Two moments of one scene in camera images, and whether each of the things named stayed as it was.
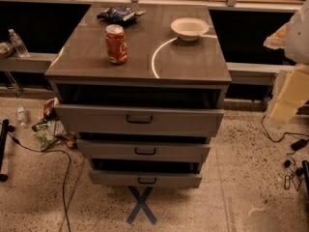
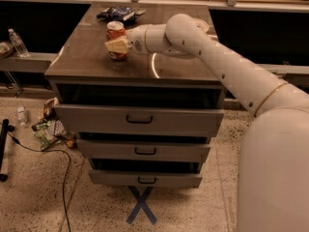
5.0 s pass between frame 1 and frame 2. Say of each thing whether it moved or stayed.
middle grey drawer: stayed
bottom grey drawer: stayed
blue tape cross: stayed
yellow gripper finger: moved
